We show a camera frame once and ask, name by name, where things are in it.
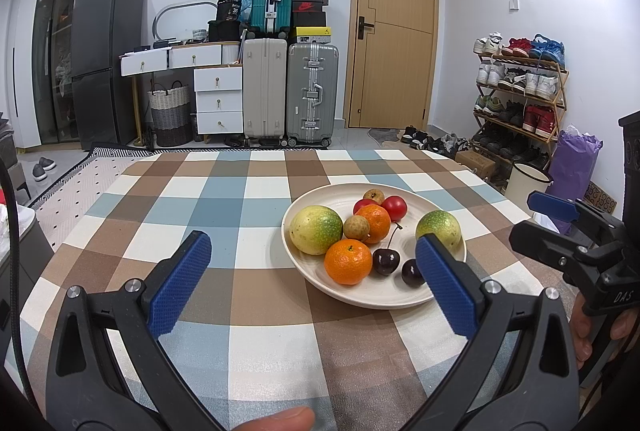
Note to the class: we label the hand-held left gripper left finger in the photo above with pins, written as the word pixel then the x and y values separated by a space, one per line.
pixel 182 281

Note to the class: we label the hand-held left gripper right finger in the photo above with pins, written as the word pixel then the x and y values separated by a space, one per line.
pixel 447 286

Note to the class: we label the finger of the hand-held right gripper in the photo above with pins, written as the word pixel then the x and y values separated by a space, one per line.
pixel 552 206
pixel 540 241

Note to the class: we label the large green passion fruit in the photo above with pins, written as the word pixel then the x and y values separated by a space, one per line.
pixel 442 226

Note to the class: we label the dark cherry with stem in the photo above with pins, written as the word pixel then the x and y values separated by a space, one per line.
pixel 386 262

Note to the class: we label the cream round plate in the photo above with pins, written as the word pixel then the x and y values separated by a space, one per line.
pixel 375 293

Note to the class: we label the red cherry tomato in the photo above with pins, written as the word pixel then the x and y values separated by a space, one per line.
pixel 395 207
pixel 360 206

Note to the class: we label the small orange mandarin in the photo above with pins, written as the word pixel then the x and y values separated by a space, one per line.
pixel 375 222

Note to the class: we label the large orange mandarin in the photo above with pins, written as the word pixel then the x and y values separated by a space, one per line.
pixel 348 262

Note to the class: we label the brown longan with stem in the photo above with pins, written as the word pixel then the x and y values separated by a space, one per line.
pixel 356 227

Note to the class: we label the small green citrus fruit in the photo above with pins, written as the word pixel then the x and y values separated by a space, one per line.
pixel 315 231

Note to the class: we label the person's right hand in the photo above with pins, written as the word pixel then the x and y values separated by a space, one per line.
pixel 580 331

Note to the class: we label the person's left hand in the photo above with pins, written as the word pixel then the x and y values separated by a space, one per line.
pixel 280 421

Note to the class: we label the white bucket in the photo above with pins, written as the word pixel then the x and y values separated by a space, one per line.
pixel 522 183

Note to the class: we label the purple bag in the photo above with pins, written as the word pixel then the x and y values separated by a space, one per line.
pixel 575 166

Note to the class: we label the patterned brown mat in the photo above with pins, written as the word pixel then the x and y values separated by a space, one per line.
pixel 602 201

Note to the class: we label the checked tablecloth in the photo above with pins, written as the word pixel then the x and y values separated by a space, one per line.
pixel 225 221

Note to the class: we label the brown cardboard box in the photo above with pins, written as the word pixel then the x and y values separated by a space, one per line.
pixel 475 163

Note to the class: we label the rows of assorted shoes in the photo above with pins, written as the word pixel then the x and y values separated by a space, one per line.
pixel 537 118

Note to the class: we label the striped dotted rug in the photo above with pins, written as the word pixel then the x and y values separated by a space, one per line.
pixel 75 191

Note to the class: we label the wooden shoe rack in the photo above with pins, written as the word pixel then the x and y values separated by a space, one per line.
pixel 530 62

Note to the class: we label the pile of sneakers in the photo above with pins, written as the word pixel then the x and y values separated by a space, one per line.
pixel 420 141

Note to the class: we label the woven laundry basket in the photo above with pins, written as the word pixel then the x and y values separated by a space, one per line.
pixel 170 121

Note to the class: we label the grey door mat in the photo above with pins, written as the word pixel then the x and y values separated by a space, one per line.
pixel 385 136

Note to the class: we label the grey slipper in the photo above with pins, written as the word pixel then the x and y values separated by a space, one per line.
pixel 39 172
pixel 47 163

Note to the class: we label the white drawer desk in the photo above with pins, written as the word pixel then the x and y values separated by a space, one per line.
pixel 217 103

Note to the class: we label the beige suitcase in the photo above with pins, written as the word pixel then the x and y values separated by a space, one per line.
pixel 265 86

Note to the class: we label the wooden door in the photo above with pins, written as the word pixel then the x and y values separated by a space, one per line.
pixel 395 61

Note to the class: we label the silver suitcase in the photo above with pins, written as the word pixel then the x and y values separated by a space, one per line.
pixel 300 81

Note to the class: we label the small white basket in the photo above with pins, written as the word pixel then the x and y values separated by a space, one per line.
pixel 200 33

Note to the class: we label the black storage bag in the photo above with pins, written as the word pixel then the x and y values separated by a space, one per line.
pixel 225 31

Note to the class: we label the dark grey fridge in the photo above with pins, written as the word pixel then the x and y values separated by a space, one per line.
pixel 100 36

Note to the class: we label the white wardrobe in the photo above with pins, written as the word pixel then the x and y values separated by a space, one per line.
pixel 25 61

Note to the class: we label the black printed box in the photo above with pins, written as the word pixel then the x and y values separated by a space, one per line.
pixel 229 8

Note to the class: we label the blue plastic bag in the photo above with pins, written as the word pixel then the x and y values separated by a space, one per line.
pixel 242 3

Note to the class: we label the plain black shoe box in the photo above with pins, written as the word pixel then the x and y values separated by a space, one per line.
pixel 309 20

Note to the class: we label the dark glass cabinet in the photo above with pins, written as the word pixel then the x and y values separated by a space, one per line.
pixel 52 11

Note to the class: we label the red black shoe box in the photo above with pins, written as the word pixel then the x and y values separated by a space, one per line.
pixel 307 7

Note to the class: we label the oval metal frame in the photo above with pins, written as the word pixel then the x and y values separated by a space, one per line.
pixel 156 23

